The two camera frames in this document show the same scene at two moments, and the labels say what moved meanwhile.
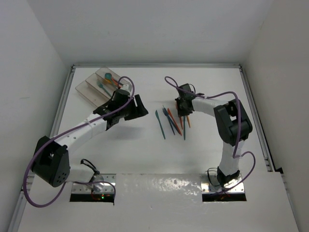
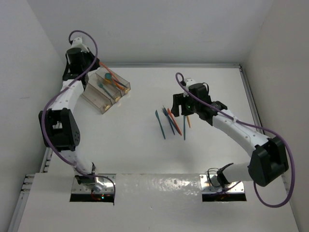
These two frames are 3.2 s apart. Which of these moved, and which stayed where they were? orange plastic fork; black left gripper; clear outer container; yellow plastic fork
Moved: orange plastic fork; black left gripper
Stayed: yellow plastic fork; clear outer container
